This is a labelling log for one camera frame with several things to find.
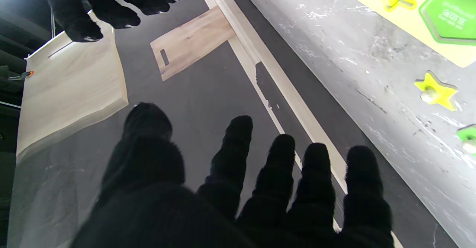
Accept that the wooden cutting board with slot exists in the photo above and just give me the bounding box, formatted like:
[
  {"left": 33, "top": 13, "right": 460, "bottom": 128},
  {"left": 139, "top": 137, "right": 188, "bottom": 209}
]
[{"left": 150, "top": 6, "right": 236, "bottom": 81}]

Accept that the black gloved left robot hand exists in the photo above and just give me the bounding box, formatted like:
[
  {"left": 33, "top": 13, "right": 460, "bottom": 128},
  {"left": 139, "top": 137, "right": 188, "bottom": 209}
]
[{"left": 71, "top": 102, "right": 395, "bottom": 248}]

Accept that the cream flat panel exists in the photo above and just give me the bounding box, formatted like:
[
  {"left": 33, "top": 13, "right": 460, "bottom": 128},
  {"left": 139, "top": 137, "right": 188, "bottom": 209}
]
[{"left": 16, "top": 12, "right": 129, "bottom": 163}]

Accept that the yellow star puzzle piece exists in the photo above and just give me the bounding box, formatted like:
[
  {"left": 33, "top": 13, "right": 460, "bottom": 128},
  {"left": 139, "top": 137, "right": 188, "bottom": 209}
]
[{"left": 414, "top": 71, "right": 458, "bottom": 112}]

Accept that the orange metal clip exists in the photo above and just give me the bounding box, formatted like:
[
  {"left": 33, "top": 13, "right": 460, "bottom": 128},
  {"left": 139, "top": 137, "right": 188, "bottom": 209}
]
[{"left": 7, "top": 71, "right": 35, "bottom": 81}]

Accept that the green pentagon puzzle piece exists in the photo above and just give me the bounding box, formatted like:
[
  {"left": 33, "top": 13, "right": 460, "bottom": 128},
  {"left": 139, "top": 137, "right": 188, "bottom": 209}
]
[{"left": 456, "top": 125, "right": 476, "bottom": 155}]

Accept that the wooden shape puzzle board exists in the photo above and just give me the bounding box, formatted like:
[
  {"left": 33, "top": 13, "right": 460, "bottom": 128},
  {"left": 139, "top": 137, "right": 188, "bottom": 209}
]
[{"left": 327, "top": 0, "right": 476, "bottom": 68}]

